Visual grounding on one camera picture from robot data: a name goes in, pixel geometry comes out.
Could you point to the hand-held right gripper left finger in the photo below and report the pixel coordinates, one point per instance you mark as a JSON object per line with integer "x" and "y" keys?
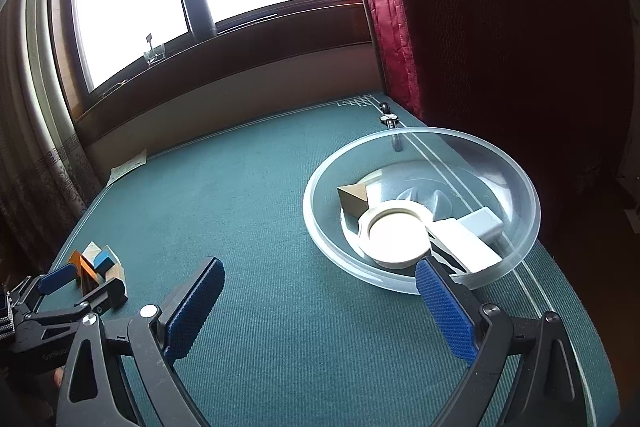
{"x": 195, "y": 312}

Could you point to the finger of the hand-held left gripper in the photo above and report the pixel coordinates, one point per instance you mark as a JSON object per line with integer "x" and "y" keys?
{"x": 105, "y": 294}
{"x": 57, "y": 279}

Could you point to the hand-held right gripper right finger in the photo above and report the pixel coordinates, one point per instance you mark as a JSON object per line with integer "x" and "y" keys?
{"x": 445, "y": 312}

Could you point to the orange striped wooden block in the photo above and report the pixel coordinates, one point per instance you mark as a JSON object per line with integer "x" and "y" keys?
{"x": 89, "y": 274}
{"x": 75, "y": 257}

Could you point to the blue wooden block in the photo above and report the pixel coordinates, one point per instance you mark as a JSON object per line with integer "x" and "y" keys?
{"x": 103, "y": 261}

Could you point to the pale faced wooden block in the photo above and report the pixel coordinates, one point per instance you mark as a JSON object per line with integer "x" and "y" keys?
{"x": 92, "y": 249}

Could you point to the white charger plug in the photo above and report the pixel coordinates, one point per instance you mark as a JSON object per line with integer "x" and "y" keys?
{"x": 465, "y": 244}

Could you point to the white round plastic cap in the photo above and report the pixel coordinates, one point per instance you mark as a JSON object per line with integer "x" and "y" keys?
{"x": 395, "y": 237}

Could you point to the white striped wooden block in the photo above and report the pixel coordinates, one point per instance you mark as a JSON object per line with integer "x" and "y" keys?
{"x": 355, "y": 202}

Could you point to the clear plastic bowl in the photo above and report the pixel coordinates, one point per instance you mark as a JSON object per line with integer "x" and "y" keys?
{"x": 325, "y": 227}

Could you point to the green table cover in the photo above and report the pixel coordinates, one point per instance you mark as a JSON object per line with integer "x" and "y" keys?
{"x": 250, "y": 207}

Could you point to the paper slip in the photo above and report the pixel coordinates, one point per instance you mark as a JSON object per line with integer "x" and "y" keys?
{"x": 127, "y": 167}

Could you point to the beige patterned curtain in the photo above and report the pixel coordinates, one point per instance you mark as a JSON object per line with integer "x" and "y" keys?
{"x": 35, "y": 132}

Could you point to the wristwatch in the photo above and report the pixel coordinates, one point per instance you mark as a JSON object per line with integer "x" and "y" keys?
{"x": 387, "y": 118}

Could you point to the small clear glass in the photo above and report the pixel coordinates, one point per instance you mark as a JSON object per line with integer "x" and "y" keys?
{"x": 155, "y": 53}

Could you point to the dark bottle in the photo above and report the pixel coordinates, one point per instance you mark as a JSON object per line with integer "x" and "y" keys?
{"x": 197, "y": 12}

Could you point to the red quilted curtain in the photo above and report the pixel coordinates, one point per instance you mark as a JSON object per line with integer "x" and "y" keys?
{"x": 390, "y": 7}

